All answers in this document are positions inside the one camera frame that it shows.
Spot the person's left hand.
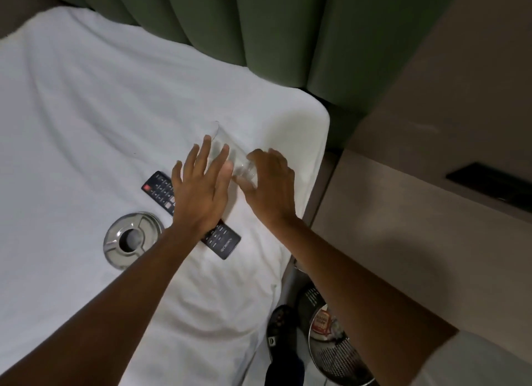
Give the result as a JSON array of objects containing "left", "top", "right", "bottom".
[{"left": 171, "top": 134, "right": 234, "bottom": 237}]

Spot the person's right hand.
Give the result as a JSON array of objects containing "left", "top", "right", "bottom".
[{"left": 234, "top": 148, "right": 298, "bottom": 229}]

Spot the clear drinking glass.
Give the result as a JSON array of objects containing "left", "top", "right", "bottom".
[{"left": 206, "top": 120, "right": 258, "bottom": 191}]

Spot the black remote control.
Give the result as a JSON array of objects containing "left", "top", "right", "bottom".
[{"left": 140, "top": 170, "right": 242, "bottom": 261}]

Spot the round metal ashtray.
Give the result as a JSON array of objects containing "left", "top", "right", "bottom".
[{"left": 103, "top": 211, "right": 163, "bottom": 271}]

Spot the person's right forearm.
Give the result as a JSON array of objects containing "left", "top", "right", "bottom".
[{"left": 282, "top": 217, "right": 460, "bottom": 386}]

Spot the person's left forearm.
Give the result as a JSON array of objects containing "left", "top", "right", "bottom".
[{"left": 0, "top": 225, "right": 217, "bottom": 386}]

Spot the person's left black sandal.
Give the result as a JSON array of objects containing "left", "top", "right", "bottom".
[{"left": 265, "top": 305, "right": 301, "bottom": 364}]

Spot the person's left trouser leg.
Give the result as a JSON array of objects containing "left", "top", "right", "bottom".
[{"left": 265, "top": 350, "right": 306, "bottom": 386}]

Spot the person's white right sleeve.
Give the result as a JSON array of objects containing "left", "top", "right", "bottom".
[{"left": 411, "top": 329, "right": 532, "bottom": 386}]

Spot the white bed with wrinkled sheet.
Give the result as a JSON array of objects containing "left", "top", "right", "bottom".
[{"left": 0, "top": 5, "right": 331, "bottom": 386}]

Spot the red paper packet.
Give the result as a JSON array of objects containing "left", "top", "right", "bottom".
[{"left": 311, "top": 311, "right": 335, "bottom": 337}]

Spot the brown wooden table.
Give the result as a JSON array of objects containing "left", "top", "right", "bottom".
[{"left": 309, "top": 148, "right": 532, "bottom": 345}]

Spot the green padded headboard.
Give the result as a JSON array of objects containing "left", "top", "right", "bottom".
[{"left": 37, "top": 0, "right": 466, "bottom": 149}]

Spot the perforated metal waste bin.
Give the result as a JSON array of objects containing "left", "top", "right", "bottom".
[{"left": 295, "top": 283, "right": 379, "bottom": 386}]

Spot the black wall panel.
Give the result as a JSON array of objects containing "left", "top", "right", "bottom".
[{"left": 445, "top": 161, "right": 532, "bottom": 215}]

